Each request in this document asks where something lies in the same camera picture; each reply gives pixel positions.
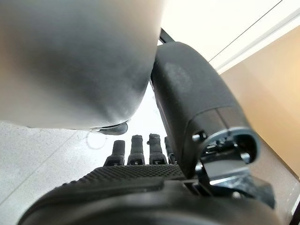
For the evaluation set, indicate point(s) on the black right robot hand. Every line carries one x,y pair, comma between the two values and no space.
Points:
187,93

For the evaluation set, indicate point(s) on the silver right robot leg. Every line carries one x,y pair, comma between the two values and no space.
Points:
70,58

